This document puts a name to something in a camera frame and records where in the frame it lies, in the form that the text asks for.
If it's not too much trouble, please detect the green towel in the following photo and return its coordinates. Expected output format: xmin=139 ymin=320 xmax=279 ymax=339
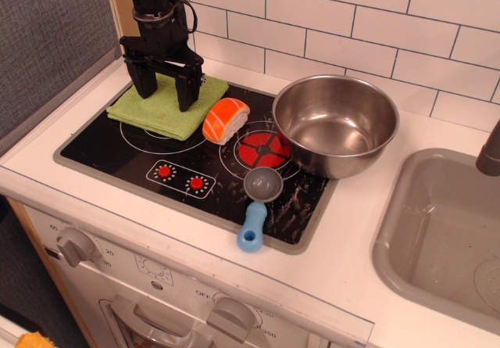
xmin=106 ymin=74 xmax=229 ymax=141

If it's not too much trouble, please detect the grey faucet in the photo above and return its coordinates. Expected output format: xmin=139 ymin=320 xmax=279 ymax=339
xmin=476 ymin=120 xmax=500 ymax=177

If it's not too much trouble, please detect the orange yellow cloth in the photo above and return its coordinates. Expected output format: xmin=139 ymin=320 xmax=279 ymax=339
xmin=15 ymin=332 xmax=55 ymax=348

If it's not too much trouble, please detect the toy salmon sushi piece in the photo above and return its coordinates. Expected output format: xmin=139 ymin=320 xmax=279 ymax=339
xmin=202 ymin=98 xmax=251 ymax=145

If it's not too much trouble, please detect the stainless steel bowl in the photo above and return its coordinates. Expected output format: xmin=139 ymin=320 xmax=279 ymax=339
xmin=272 ymin=75 xmax=399 ymax=179

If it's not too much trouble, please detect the black toy stovetop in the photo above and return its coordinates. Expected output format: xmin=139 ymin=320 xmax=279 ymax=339
xmin=54 ymin=84 xmax=337 ymax=254

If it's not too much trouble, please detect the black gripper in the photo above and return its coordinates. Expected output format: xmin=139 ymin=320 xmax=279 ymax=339
xmin=120 ymin=13 xmax=204 ymax=112

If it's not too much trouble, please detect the grey right oven knob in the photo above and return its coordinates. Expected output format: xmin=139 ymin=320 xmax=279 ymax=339
xmin=206 ymin=297 xmax=257 ymax=343

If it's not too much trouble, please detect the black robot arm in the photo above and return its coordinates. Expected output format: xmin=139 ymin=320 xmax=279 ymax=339
xmin=120 ymin=0 xmax=204 ymax=112

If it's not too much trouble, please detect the grey oven knob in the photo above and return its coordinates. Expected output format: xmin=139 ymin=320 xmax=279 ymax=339
xmin=56 ymin=228 xmax=96 ymax=267
xmin=206 ymin=297 xmax=257 ymax=343

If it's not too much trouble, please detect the wooden side post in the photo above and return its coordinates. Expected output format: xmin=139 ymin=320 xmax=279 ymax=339
xmin=109 ymin=0 xmax=139 ymax=39

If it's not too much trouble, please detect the grey scoop with blue handle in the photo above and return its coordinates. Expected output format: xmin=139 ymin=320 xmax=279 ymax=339
xmin=237 ymin=167 xmax=284 ymax=253

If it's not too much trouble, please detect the grey toy sink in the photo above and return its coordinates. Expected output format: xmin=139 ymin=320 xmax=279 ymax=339
xmin=373 ymin=149 xmax=499 ymax=334

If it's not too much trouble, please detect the white toy oven front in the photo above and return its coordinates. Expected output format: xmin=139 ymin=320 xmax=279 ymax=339
xmin=27 ymin=208 xmax=373 ymax=347

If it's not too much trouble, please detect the grey left oven knob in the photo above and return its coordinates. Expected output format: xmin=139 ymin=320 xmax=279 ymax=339
xmin=56 ymin=228 xmax=96 ymax=267

